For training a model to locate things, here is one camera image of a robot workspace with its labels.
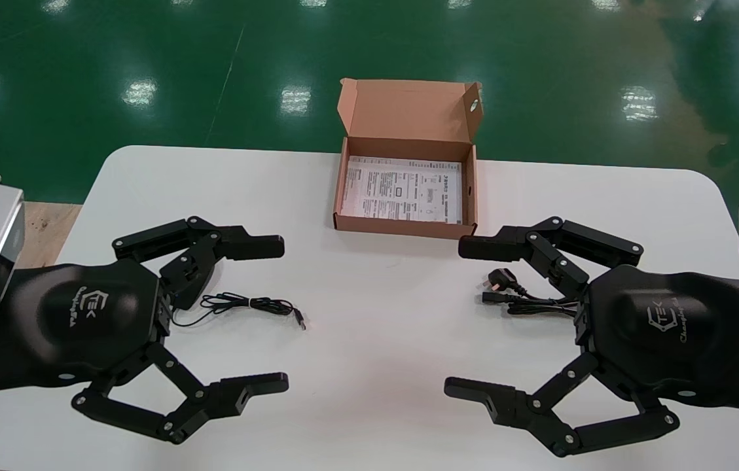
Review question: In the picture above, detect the thin black USB cable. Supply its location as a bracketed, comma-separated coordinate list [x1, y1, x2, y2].
[171, 292, 308, 331]

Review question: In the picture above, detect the black power cord with plug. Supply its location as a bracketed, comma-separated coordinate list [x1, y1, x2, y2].
[482, 268, 583, 318]

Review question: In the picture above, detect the white printed instruction sheet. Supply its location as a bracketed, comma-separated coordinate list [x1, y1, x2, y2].
[342, 156, 463, 225]

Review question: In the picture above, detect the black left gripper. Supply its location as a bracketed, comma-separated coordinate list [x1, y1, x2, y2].
[0, 216, 289, 445]

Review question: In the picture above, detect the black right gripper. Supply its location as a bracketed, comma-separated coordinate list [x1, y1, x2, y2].
[444, 217, 739, 457]

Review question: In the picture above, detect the brown cardboard storage box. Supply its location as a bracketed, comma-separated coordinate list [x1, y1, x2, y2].
[333, 78, 484, 240]

